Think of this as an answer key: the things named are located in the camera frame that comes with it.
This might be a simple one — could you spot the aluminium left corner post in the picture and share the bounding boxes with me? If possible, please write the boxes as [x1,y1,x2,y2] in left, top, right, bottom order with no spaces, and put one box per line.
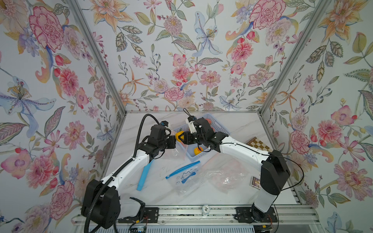
[67,0,127,117]

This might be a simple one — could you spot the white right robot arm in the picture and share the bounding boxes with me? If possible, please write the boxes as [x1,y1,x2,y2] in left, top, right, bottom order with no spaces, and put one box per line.
[176,116,290,218]

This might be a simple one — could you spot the aluminium right corner post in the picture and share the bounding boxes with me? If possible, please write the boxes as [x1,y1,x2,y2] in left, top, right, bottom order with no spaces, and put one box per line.
[257,1,330,117]

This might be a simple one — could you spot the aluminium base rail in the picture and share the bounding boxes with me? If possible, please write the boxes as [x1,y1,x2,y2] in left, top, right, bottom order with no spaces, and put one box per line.
[89,204,324,233]

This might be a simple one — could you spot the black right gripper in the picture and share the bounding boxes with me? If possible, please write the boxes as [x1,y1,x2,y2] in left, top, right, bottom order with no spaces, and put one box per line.
[179,131,208,147]

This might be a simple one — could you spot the blue toy microphone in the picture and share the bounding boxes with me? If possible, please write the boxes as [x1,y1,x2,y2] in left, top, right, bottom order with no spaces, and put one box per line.
[137,161,153,191]

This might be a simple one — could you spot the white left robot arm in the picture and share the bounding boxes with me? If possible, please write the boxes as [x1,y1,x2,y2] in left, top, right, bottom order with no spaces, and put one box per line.
[81,121,176,233]

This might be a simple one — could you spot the aluminium corner post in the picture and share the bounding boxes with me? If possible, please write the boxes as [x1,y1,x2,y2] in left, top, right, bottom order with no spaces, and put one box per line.
[67,0,127,117]
[257,1,330,117]

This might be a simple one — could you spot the light blue perforated basket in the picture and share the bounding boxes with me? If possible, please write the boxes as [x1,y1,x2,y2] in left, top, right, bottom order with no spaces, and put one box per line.
[175,114,230,162]

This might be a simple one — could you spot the clear pink-zipper zip bag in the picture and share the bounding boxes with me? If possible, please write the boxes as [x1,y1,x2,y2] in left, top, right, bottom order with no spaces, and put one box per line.
[159,136,186,161]

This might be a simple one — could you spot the crumpled clear pink bag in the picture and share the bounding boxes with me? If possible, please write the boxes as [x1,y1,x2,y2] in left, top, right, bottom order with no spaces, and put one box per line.
[202,153,249,193]

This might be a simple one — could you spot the clear blue-zipper zip bag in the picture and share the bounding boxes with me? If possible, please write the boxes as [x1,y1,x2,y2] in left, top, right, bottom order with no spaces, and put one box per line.
[165,161,202,196]

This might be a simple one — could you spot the black corrugated cable hose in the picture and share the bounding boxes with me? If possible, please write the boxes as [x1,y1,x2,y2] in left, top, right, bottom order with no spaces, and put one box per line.
[84,113,161,233]

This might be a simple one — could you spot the wooden chessboard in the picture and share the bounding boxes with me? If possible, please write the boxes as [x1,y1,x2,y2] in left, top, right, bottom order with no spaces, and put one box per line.
[246,137,273,152]

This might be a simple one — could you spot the yellow red peach front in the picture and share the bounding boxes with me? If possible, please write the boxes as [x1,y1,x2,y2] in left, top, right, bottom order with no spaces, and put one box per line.
[194,147,204,156]

